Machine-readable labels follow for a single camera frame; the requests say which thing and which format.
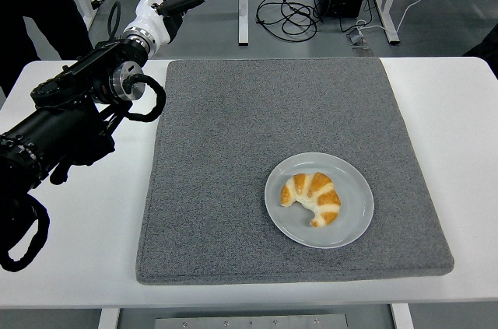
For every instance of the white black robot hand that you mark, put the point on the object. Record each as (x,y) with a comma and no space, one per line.
(151,14)

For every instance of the golden croissant bread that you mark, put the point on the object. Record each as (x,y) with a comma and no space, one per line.
(323,197)

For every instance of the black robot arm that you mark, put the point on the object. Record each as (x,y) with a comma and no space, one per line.
(50,130)

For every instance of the pale grey round plate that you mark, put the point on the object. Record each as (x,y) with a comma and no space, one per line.
(350,228)

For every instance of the grey metal plate with screws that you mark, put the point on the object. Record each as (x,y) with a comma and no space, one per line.
(253,322)

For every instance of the white slim desk leg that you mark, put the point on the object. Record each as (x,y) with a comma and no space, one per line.
(243,14)

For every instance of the grey felt mat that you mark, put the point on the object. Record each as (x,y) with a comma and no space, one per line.
(233,111)

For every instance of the grey floor socket box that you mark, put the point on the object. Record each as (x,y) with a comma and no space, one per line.
(357,38)

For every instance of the white table leg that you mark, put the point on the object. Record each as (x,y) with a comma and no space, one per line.
(402,317)
(109,319)

